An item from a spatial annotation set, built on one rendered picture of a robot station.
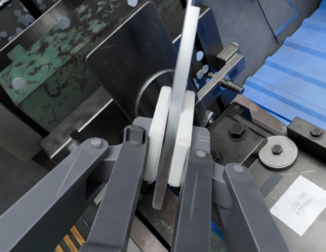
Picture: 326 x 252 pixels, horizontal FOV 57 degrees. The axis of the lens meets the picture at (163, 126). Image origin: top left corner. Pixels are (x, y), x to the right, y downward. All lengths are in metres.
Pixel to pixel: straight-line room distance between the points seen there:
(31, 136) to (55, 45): 0.19
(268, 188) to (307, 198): 0.05
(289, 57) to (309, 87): 0.31
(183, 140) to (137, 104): 0.38
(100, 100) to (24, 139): 0.16
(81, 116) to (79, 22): 0.20
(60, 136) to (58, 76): 0.12
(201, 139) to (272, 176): 0.32
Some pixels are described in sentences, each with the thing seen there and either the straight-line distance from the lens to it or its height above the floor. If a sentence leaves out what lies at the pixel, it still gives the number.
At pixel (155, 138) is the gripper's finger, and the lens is 0.15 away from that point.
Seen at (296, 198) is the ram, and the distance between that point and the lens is 0.47.
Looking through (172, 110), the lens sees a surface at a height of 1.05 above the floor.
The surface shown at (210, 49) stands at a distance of 0.73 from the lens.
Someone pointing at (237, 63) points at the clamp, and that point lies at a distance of 0.74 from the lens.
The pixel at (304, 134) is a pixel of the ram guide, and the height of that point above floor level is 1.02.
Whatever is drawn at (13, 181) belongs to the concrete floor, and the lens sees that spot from 1.54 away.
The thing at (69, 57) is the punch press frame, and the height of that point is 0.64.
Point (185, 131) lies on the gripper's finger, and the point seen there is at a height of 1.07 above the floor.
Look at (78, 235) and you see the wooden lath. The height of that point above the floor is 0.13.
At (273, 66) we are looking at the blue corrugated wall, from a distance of 2.27.
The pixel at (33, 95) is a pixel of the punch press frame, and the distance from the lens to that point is 0.60.
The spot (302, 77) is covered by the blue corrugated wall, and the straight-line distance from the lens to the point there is 2.18.
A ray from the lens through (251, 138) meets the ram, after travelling 0.49.
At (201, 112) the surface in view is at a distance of 0.67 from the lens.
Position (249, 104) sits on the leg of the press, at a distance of 0.96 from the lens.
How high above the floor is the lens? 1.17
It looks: 40 degrees down
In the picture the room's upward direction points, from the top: 127 degrees clockwise
